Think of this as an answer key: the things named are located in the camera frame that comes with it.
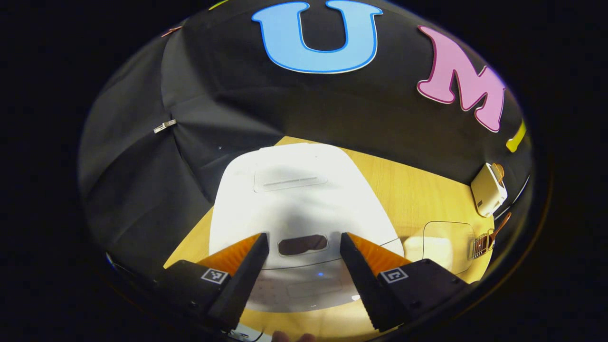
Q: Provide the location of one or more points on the white cloth clip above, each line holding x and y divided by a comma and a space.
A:
165, 126

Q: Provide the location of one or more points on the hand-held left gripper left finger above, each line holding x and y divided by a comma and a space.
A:
244, 280

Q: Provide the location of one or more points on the red cloth clip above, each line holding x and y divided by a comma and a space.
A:
171, 31

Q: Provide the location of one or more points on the white power strip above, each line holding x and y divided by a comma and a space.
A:
240, 332

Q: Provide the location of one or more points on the clear plastic rice container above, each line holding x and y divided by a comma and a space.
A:
451, 237

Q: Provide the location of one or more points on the brown wooden spoon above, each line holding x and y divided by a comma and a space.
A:
501, 225

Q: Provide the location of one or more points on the black backdrop cloth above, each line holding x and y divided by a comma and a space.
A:
237, 104

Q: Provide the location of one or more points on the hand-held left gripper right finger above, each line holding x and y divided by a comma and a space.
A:
361, 280

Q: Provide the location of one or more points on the white rice cooker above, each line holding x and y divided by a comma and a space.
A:
304, 204

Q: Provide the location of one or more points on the toasted bread slice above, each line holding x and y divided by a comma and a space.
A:
498, 172

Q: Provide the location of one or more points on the white toaster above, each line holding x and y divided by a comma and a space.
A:
487, 194

